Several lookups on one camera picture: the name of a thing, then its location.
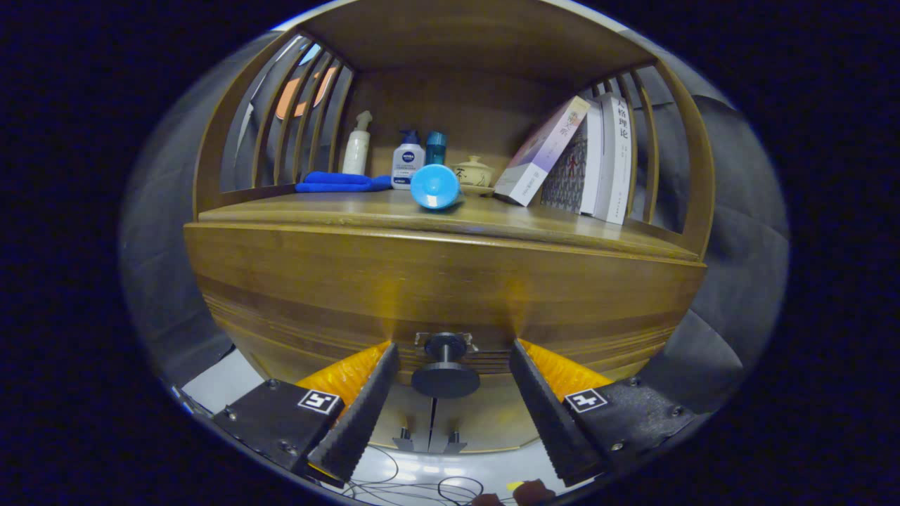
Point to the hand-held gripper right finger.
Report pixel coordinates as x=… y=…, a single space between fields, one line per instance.
x=545 y=414

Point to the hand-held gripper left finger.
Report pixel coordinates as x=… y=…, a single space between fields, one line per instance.
x=362 y=414

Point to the black round drawer knob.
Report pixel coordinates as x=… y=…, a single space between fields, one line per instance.
x=446 y=379

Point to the brown wooden drawer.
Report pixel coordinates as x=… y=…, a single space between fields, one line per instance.
x=436 y=281

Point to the blue and white tube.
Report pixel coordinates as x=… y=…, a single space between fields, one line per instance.
x=434 y=186

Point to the wooden cabinet door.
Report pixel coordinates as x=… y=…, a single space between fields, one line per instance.
x=485 y=422
x=404 y=414

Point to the wooden countertop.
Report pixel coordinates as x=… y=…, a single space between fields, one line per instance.
x=351 y=207

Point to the brown wooden cabinet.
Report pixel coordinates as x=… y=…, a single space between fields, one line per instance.
x=478 y=35

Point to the blue folded cloth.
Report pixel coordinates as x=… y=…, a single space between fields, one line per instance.
x=337 y=183

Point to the patterned cover book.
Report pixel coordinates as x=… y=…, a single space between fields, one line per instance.
x=569 y=176

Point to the beige lidded teacup with saucer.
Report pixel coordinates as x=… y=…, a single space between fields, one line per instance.
x=474 y=174

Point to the white blue-capped lotion bottle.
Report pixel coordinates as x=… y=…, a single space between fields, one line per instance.
x=406 y=161

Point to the purple cover book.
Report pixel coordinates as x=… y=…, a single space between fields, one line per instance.
x=541 y=154

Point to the white pump bottle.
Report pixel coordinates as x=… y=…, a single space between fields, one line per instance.
x=356 y=154

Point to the white book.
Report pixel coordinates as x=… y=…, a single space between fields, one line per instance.
x=617 y=161

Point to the teal cylindrical bottle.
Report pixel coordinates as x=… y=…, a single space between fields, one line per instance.
x=436 y=147

